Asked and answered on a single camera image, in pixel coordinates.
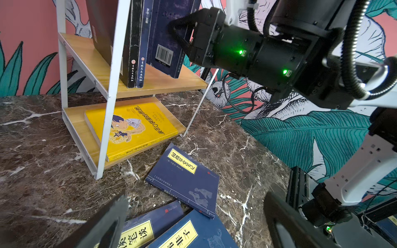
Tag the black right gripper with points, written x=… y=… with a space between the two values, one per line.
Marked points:
x=208 y=42

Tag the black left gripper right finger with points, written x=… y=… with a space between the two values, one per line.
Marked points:
x=288 y=229

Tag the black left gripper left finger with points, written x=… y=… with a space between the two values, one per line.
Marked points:
x=103 y=229

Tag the purple book with old man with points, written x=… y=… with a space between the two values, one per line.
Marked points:
x=147 y=7

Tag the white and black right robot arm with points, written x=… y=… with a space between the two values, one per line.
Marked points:
x=308 y=47

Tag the navy book under purple books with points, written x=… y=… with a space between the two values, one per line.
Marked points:
x=179 y=175

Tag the navy book with yellow label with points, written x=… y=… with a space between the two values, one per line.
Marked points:
x=141 y=231

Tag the blue book with yellow label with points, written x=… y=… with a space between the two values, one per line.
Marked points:
x=195 y=231

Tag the yellow cartoon cover book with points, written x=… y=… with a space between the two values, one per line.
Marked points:
x=135 y=127

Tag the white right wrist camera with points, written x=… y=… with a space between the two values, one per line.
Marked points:
x=234 y=8

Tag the white frame wooden bookshelf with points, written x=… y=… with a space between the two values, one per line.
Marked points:
x=105 y=79

